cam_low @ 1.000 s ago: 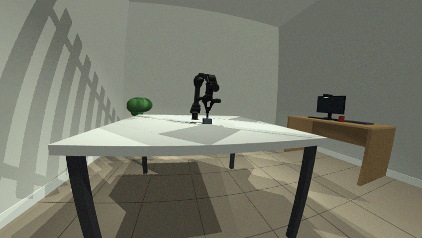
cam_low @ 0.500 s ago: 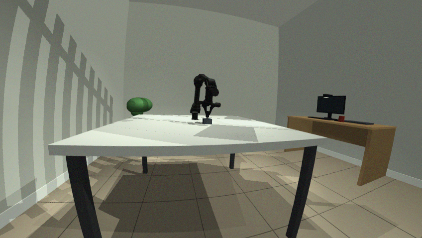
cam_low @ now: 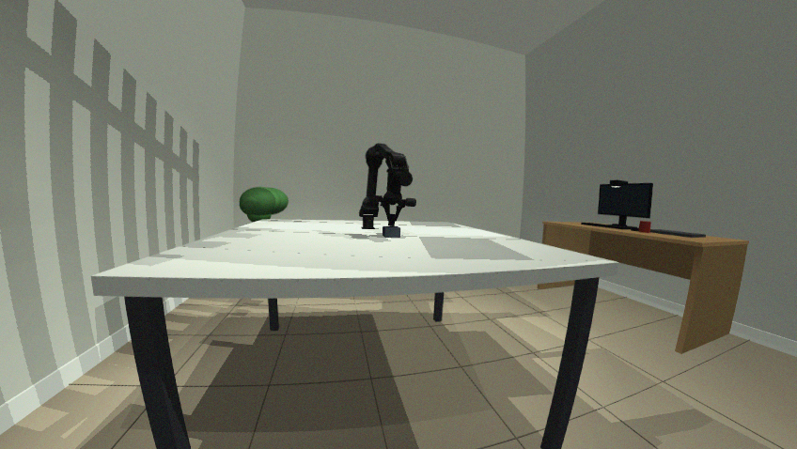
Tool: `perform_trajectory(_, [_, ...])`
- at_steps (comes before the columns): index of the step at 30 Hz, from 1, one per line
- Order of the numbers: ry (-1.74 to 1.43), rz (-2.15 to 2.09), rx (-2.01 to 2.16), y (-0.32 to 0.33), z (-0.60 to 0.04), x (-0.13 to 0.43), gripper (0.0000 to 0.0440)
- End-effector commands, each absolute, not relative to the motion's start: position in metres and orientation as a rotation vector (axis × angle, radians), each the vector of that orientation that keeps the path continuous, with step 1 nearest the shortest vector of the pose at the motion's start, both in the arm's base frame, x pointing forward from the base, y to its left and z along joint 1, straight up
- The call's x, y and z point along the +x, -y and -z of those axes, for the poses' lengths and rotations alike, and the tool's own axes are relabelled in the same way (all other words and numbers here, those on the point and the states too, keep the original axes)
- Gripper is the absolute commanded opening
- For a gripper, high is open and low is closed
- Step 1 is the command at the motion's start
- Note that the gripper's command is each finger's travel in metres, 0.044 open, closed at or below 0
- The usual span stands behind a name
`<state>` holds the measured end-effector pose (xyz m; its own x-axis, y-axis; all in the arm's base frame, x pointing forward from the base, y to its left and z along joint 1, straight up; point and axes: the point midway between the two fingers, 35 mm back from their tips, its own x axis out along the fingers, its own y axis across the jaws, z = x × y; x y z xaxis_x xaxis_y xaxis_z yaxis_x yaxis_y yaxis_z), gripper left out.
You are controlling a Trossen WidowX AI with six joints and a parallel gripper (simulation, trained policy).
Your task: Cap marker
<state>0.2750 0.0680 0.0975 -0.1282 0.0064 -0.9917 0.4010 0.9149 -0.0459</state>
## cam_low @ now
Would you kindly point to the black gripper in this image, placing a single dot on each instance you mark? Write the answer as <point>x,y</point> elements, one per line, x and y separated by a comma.
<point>409,202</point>

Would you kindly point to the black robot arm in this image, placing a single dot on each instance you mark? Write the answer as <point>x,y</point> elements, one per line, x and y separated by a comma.
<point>398,173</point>

